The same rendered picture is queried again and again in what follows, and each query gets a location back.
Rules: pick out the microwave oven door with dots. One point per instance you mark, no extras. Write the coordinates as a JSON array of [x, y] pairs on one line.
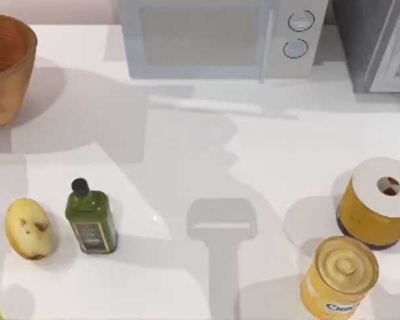
[[193, 36]]

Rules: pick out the green bottle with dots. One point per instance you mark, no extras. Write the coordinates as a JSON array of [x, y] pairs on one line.
[[90, 220]]

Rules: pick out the microwave knob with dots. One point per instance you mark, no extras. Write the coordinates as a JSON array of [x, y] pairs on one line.
[[295, 48], [301, 20]]

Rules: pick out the pale microwave oven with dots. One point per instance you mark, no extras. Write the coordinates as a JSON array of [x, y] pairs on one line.
[[316, 40]]

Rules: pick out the yellow tub with white lid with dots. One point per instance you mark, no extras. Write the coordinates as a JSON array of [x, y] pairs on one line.
[[373, 206]]

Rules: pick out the yellow can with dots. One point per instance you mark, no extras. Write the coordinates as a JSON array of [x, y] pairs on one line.
[[336, 280]]

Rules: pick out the yellow potato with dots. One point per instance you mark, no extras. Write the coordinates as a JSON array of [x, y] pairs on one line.
[[28, 228]]

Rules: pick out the brown plant pot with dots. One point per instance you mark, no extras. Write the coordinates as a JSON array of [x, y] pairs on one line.
[[6, 70]]

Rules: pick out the grey cabinet door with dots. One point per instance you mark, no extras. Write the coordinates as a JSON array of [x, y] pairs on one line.
[[391, 50]]

